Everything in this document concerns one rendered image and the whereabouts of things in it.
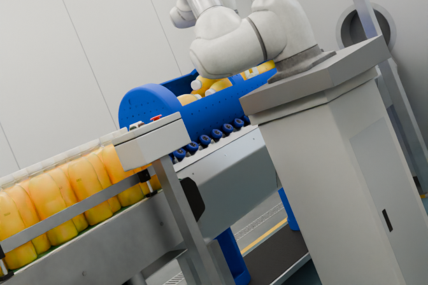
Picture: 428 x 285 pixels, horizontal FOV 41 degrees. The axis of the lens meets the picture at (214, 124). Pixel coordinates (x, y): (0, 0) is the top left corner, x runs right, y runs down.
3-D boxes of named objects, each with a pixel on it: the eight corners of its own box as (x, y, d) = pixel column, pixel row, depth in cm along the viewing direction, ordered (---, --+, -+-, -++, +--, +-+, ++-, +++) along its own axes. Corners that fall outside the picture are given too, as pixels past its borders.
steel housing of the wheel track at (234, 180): (410, 96, 354) (390, 45, 352) (207, 254, 188) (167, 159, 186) (369, 109, 372) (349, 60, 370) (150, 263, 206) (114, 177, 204)
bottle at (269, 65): (273, 77, 266) (255, 87, 251) (263, 66, 267) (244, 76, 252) (283, 67, 262) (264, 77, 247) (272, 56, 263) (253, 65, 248)
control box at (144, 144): (192, 142, 168) (179, 110, 167) (147, 165, 152) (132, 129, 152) (169, 149, 174) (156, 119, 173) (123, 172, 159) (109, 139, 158)
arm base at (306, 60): (344, 49, 188) (338, 34, 188) (307, 70, 174) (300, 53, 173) (303, 64, 202) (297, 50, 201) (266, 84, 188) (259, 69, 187)
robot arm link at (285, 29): (325, 41, 179) (297, -24, 176) (273, 65, 177) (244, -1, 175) (310, 45, 195) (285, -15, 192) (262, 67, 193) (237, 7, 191)
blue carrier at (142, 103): (303, 96, 262) (285, 37, 259) (187, 158, 195) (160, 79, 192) (253, 108, 280) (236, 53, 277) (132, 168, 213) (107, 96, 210)
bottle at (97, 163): (99, 217, 161) (73, 156, 160) (97, 214, 168) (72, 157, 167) (121, 207, 163) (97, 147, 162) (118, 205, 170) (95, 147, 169)
